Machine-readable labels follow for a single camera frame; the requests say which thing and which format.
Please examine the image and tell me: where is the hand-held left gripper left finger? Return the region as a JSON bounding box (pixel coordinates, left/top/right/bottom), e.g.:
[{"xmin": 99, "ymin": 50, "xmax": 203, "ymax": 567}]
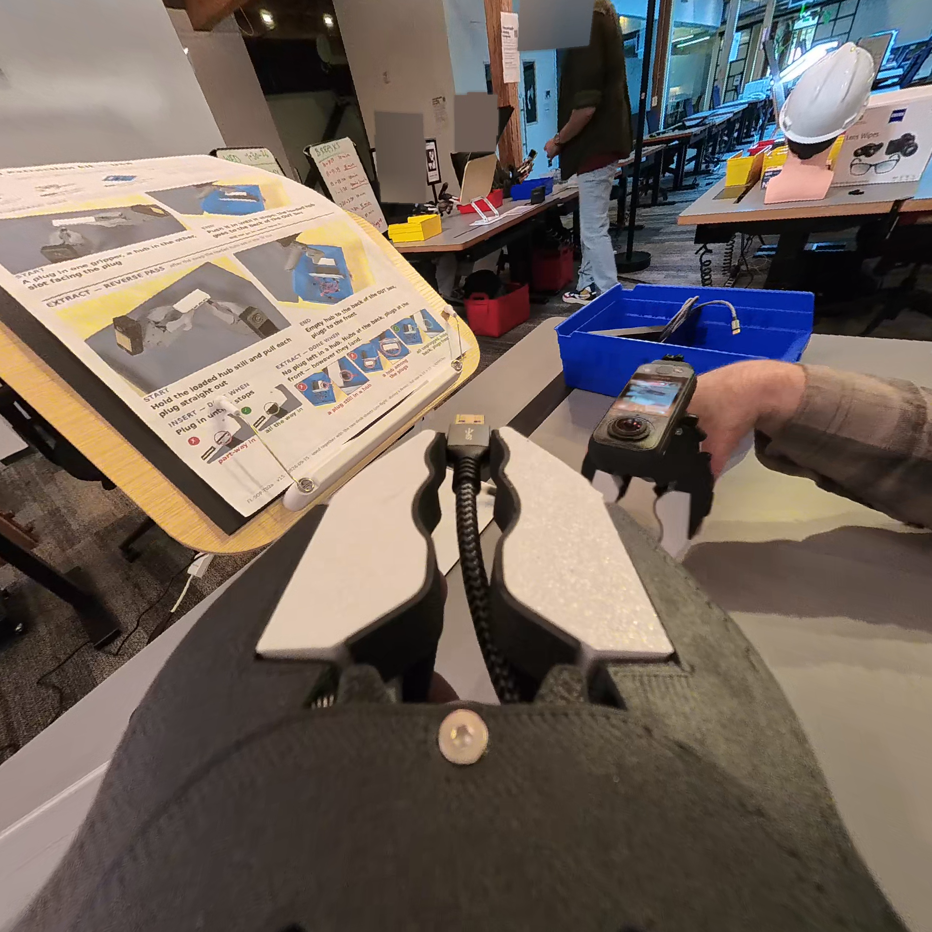
[{"xmin": 257, "ymin": 430, "xmax": 448, "ymax": 685}]

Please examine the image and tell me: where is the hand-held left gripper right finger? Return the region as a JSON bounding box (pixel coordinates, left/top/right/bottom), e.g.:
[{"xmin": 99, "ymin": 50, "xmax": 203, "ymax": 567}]
[{"xmin": 490, "ymin": 427, "xmax": 675, "ymax": 685}]

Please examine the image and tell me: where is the braided usb cable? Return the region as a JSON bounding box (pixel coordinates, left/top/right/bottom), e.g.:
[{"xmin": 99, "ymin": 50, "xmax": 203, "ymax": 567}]
[{"xmin": 445, "ymin": 413, "xmax": 525, "ymax": 703}]

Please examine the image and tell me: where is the person's right hand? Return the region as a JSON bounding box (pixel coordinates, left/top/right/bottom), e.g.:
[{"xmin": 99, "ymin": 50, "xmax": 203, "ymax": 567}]
[{"xmin": 685, "ymin": 360, "xmax": 806, "ymax": 477}]

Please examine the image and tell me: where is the blue storage bin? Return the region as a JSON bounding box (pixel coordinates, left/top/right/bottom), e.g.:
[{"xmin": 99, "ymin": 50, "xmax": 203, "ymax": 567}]
[{"xmin": 558, "ymin": 283, "xmax": 816, "ymax": 399}]

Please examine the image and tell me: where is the red storage bin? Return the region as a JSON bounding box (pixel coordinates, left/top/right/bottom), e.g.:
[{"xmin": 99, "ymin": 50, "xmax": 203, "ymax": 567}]
[
  {"xmin": 464, "ymin": 282, "xmax": 533, "ymax": 339},
  {"xmin": 532, "ymin": 245, "xmax": 578, "ymax": 294}
]

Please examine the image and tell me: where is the grey work table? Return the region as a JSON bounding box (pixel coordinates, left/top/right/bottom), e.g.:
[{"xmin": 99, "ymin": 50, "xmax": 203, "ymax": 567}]
[{"xmin": 394, "ymin": 183, "xmax": 583, "ymax": 260}]

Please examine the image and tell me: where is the grey display table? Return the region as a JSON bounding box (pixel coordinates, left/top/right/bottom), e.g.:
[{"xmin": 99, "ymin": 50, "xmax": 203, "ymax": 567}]
[{"xmin": 678, "ymin": 172, "xmax": 932, "ymax": 292}]

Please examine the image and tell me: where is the pink mannequin head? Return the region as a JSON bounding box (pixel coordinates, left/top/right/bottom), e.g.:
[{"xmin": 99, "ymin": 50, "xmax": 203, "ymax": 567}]
[{"xmin": 764, "ymin": 139, "xmax": 840, "ymax": 205}]

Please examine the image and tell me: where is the instruction sheet wooden board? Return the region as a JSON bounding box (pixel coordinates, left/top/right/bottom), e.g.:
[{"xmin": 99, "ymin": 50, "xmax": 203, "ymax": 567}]
[{"xmin": 0, "ymin": 153, "xmax": 482, "ymax": 554}]

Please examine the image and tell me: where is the white product box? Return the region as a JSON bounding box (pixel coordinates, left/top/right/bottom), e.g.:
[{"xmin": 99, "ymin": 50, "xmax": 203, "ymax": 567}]
[{"xmin": 833, "ymin": 85, "xmax": 932, "ymax": 187}]

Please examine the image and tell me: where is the white hard hat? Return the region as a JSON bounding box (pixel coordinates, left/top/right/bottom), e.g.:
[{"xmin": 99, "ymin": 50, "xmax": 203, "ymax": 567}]
[{"xmin": 777, "ymin": 41, "xmax": 878, "ymax": 147}]

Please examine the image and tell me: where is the handwritten whiteboard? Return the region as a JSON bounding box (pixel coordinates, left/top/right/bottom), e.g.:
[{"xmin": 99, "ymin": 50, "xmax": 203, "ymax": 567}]
[{"xmin": 309, "ymin": 139, "xmax": 388, "ymax": 231}]

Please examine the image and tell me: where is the silver tipped cable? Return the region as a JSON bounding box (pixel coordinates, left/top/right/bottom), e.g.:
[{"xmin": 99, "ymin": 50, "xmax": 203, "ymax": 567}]
[{"xmin": 694, "ymin": 298, "xmax": 744, "ymax": 337}]

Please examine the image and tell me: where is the wooden post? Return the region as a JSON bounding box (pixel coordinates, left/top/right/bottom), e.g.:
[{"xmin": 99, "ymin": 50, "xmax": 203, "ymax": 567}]
[{"xmin": 485, "ymin": 0, "xmax": 527, "ymax": 168}]

